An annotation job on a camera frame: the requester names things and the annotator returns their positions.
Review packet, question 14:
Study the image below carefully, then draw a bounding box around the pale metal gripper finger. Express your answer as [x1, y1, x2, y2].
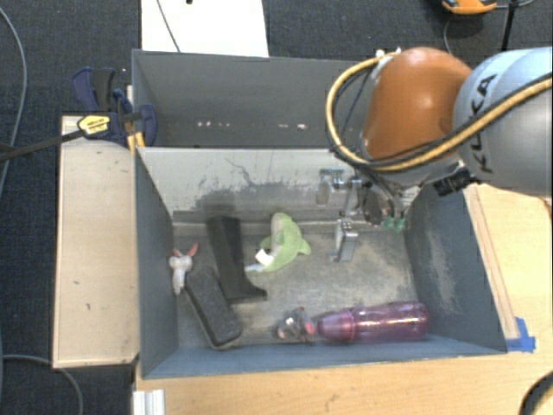
[316, 168, 348, 206]
[326, 217, 359, 264]

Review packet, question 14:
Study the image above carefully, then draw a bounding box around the grey metal bin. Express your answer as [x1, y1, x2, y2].
[130, 48, 509, 380]

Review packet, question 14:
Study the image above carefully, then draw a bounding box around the green plush toy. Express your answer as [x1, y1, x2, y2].
[245, 212, 313, 274]

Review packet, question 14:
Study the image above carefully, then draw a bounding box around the purple plastic bottle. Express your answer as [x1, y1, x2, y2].
[312, 300, 431, 345]

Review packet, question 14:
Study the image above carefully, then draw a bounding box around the grey toy mouse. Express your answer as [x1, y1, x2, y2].
[275, 306, 317, 343]

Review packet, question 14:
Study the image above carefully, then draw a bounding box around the dark green flat block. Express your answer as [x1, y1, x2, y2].
[206, 215, 269, 305]

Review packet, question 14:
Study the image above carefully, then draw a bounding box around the black rough sponge block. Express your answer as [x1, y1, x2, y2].
[184, 270, 244, 351]

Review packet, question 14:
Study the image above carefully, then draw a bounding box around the white toy rabbit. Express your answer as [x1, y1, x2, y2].
[168, 243, 200, 297]

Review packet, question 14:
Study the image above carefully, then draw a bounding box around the pale wood board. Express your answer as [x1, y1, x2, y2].
[51, 114, 142, 369]

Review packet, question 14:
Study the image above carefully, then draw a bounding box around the black cylinder on white bracket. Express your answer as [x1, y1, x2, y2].
[401, 167, 472, 209]

